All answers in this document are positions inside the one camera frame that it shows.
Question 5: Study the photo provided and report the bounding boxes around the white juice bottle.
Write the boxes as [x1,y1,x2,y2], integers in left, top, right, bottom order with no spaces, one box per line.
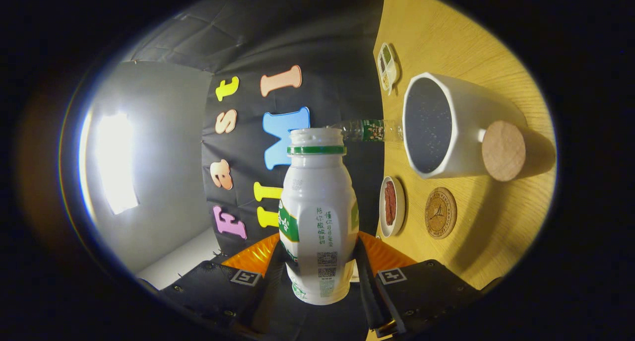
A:
[278,128,360,306]

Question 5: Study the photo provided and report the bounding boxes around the white divided dish with beans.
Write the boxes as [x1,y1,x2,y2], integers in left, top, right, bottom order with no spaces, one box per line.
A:
[377,43,400,95]

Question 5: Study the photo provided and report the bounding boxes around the wooden table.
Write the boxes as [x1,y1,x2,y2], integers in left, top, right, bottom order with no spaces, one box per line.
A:
[372,0,557,289]

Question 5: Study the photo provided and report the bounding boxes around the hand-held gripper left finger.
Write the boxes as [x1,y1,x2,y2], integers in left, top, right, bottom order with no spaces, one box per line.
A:
[159,232,286,339]

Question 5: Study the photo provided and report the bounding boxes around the red meat strips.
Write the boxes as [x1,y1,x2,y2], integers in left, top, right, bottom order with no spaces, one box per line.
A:
[384,181,397,226]

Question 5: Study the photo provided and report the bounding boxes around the round cork coaster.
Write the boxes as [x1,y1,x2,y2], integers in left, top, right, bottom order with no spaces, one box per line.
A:
[425,187,457,240]

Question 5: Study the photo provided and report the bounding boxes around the round white plate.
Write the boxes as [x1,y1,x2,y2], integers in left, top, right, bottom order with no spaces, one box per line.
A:
[379,176,406,238]

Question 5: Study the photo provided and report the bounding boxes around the white cup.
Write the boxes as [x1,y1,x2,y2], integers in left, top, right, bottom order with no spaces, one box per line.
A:
[402,72,527,183]

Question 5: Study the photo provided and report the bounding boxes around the ceiling light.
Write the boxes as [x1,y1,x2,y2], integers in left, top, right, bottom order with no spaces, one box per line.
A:
[94,113,139,215]

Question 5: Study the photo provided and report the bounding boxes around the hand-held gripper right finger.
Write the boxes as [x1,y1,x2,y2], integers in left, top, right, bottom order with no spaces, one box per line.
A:
[353,231,484,338]

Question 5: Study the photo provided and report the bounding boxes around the clear plastic water bottle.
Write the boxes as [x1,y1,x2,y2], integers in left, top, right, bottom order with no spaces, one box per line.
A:
[327,119,405,143]

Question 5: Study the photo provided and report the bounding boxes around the black backdrop cloth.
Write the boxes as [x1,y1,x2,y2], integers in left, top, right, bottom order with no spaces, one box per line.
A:
[124,0,385,257]

